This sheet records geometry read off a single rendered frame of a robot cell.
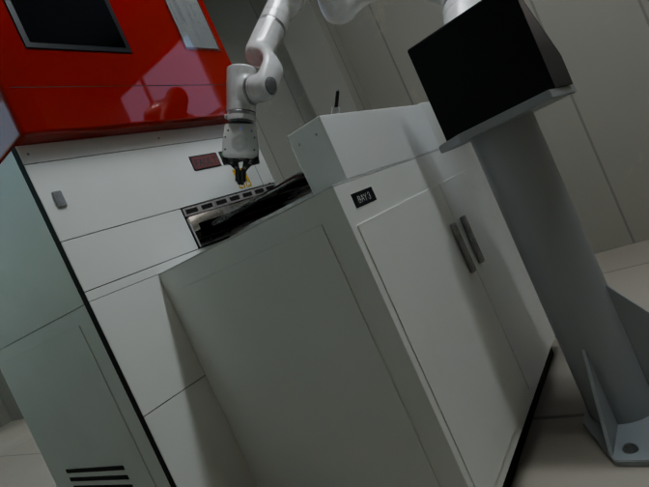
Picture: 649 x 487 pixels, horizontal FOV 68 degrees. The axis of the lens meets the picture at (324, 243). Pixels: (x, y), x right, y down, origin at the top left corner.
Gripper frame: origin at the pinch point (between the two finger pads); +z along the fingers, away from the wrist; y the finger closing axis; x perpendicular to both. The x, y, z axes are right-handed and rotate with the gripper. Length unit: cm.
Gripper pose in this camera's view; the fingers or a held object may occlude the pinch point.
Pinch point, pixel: (240, 177)
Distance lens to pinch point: 142.0
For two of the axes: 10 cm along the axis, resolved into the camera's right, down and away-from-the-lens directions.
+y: 10.0, 0.1, 0.4
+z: -0.1, 10.0, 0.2
